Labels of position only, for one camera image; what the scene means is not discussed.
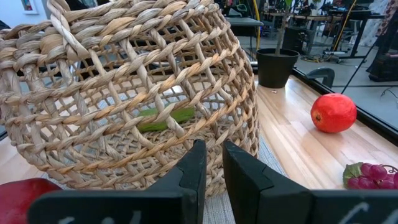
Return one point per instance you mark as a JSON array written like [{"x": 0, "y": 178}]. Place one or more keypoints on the black table clamp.
[{"x": 321, "y": 74}]

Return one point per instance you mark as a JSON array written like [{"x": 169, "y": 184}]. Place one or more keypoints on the framed wall picture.
[{"x": 28, "y": 5}]

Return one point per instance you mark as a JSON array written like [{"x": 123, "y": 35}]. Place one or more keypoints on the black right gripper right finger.
[{"x": 264, "y": 202}]

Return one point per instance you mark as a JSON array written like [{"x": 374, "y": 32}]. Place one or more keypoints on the black top desk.
[{"x": 244, "y": 22}]

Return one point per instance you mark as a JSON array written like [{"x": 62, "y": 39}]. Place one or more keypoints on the purple plastic grape bunch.
[{"x": 370, "y": 179}]

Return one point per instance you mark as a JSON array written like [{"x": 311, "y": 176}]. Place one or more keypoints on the black computer tower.
[{"x": 293, "y": 39}]

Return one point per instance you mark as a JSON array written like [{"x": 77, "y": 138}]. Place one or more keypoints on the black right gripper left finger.
[{"x": 174, "y": 202}]

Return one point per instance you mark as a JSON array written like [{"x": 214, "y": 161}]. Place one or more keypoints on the green plant in black pot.
[{"x": 276, "y": 67}]

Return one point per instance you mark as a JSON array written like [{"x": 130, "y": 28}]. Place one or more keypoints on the floral patterned cloth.
[{"x": 388, "y": 15}]

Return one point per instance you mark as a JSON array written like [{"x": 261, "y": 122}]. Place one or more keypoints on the red orange plastic tomato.
[{"x": 333, "y": 112}]

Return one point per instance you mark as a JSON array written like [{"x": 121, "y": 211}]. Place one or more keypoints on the green plastic cucumber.
[{"x": 186, "y": 114}]

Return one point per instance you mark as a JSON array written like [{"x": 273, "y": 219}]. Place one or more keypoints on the dark red plastic apple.
[{"x": 18, "y": 199}]

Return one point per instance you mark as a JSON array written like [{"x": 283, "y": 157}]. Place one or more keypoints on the desk with black legs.
[{"x": 354, "y": 14}]

